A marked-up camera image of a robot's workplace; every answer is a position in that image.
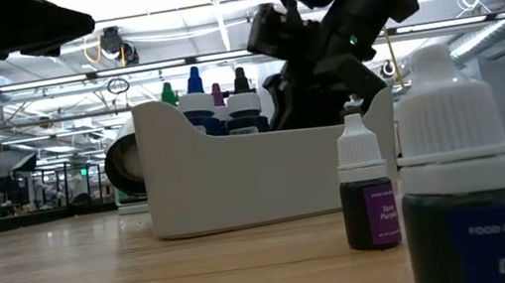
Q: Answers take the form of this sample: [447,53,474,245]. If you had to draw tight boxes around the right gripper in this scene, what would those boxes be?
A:
[260,47,391,134]

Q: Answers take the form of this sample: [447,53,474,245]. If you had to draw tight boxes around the large black-capped colouring bottle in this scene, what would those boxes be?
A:
[219,63,272,138]

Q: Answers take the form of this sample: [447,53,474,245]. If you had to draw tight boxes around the bottles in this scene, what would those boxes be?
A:
[171,63,225,143]

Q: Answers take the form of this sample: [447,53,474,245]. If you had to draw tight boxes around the grey plastic bin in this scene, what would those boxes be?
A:
[130,65,411,244]

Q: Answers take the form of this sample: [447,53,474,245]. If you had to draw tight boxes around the large green-capped colouring bottle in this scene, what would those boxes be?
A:
[158,79,182,111]

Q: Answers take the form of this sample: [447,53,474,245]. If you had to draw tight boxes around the small purple-label dropper bottle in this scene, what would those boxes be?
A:
[327,108,405,255]

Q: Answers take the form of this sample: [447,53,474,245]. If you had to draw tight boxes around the small dark blue dropper bottle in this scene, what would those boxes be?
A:
[378,33,505,283]

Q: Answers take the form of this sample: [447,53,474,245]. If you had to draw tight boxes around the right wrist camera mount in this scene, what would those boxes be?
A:
[240,0,320,66]

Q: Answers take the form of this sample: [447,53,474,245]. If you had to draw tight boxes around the yellow cable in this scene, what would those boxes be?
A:
[383,27,407,92]

